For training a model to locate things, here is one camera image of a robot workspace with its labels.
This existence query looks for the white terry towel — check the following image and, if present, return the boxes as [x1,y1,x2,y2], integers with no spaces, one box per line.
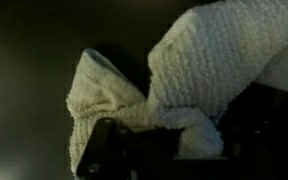
[65,0,288,178]

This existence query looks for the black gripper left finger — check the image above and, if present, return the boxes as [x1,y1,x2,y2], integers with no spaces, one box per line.
[75,116,186,180]

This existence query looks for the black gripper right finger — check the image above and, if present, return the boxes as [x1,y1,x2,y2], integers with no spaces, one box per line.
[223,119,288,180]

